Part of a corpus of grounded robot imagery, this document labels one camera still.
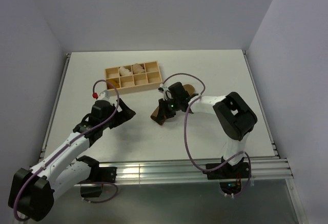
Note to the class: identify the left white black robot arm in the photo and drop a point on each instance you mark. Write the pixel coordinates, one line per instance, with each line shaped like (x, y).
(34, 191)

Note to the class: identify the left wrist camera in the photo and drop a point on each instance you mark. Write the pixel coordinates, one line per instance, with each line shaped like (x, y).
(104, 95)

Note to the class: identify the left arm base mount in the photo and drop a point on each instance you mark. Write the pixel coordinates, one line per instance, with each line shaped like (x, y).
(99, 177)

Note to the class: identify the beige rolled sock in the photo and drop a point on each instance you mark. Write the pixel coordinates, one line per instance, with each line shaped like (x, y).
(124, 71)
(138, 69)

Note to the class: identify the beige rolled sock left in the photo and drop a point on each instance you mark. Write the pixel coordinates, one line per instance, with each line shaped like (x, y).
(124, 71)

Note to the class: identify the wooden compartment tray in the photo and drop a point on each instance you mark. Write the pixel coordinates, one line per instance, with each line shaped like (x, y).
(149, 80)

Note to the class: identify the mustard yellow sock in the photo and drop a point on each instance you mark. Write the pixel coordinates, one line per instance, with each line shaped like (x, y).
(114, 83)

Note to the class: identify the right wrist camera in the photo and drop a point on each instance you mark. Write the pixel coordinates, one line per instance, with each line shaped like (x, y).
(165, 91)

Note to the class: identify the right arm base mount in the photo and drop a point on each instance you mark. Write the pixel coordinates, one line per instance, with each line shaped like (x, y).
(239, 177)

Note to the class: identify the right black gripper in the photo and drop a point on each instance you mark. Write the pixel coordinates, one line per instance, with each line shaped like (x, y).
(164, 114)

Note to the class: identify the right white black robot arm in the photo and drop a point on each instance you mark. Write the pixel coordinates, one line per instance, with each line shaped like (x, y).
(236, 118)

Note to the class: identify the beige rolled sock right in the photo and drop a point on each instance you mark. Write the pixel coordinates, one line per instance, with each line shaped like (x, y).
(138, 69)

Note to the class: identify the brown sock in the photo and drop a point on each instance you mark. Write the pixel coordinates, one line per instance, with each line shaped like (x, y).
(164, 111)

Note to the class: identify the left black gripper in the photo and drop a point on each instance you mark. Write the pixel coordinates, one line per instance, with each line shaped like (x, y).
(122, 116)

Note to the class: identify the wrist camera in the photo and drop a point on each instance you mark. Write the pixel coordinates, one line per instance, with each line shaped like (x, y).
(104, 95)
(165, 91)

